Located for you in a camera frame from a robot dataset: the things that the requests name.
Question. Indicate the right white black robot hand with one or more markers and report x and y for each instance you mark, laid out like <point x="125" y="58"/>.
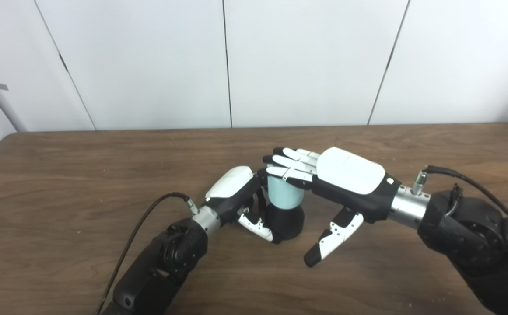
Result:
<point x="350" y="183"/>

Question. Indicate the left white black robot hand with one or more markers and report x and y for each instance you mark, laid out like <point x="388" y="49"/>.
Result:
<point x="232" y="192"/>

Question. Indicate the light blue cylinder cup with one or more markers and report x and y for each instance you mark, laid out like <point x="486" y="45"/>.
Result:
<point x="284" y="197"/>

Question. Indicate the black flared nozzle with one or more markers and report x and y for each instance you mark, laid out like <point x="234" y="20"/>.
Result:
<point x="286" y="223"/>

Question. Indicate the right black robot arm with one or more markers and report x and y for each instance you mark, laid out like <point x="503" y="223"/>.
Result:
<point x="477" y="236"/>

